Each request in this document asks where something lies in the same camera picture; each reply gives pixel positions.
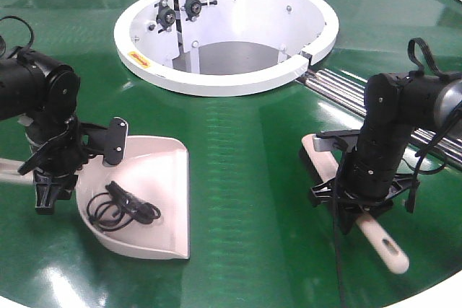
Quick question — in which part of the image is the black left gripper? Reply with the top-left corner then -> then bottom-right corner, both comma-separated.
17,113 -> 90,214

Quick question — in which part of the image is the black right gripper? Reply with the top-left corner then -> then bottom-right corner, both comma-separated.
309,167 -> 420,234

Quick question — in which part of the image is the pink hand brush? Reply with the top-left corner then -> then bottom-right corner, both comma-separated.
301,133 -> 409,274

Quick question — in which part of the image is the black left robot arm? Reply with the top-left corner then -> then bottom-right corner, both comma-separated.
1,33 -> 88,215

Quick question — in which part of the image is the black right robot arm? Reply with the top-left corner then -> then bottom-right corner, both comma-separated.
311,71 -> 461,234

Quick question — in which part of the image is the steel rollers right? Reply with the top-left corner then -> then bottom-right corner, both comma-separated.
296,69 -> 461,169

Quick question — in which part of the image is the white outer rim bottom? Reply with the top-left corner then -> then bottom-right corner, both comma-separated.
388,271 -> 461,308

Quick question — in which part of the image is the orange warning sticker front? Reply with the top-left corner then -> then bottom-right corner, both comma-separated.
128,50 -> 151,69

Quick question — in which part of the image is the black bearing left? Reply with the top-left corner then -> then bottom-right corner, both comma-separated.
156,0 -> 176,33

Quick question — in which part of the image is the black bearing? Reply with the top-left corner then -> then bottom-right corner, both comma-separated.
156,0 -> 176,33
183,0 -> 218,22

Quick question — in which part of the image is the black bearing right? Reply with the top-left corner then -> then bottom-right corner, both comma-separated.
183,0 -> 218,22

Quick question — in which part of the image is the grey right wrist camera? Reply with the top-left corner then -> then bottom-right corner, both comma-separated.
313,130 -> 360,152

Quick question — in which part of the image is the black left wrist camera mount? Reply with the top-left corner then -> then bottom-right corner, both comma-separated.
82,117 -> 128,167

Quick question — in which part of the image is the white inner conveyor ring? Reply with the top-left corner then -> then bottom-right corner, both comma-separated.
113,0 -> 340,97

